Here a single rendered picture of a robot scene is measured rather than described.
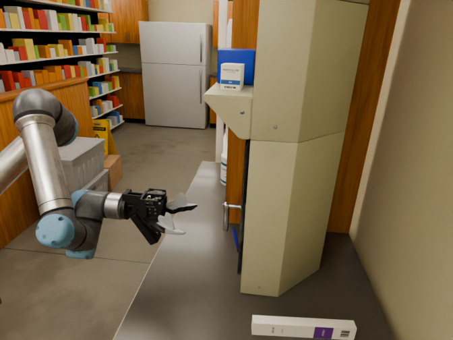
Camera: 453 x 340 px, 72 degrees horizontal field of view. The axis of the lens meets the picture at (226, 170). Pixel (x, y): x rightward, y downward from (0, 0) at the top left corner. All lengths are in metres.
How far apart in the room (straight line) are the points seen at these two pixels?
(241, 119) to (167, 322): 0.56
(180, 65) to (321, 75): 5.10
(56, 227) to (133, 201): 0.21
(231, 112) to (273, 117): 0.10
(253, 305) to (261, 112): 0.54
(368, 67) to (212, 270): 0.81
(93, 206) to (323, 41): 0.72
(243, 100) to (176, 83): 5.14
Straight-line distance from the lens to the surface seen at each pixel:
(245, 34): 1.08
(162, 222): 0.88
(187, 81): 5.79
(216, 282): 1.02
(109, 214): 0.95
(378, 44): 1.13
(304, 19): 0.71
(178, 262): 1.09
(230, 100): 0.72
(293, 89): 0.72
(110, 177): 3.67
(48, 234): 0.83
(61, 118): 1.08
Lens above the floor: 1.63
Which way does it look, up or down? 23 degrees down
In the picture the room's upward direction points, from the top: 2 degrees clockwise
